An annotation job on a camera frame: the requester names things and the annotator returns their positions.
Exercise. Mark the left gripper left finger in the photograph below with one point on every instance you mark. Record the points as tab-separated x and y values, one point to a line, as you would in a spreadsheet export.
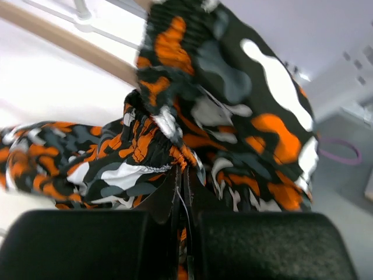
141	243

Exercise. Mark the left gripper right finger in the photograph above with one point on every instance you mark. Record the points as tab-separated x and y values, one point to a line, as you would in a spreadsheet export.
223	244

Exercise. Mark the camouflage orange black shorts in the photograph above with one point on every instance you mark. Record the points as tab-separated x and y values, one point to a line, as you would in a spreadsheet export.
212	98

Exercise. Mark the beige hanger of camouflage shorts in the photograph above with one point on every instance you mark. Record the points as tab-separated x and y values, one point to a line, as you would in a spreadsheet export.
69	42

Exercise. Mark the white metal clothes rack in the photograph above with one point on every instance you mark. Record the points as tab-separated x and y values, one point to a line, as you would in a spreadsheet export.
121	21

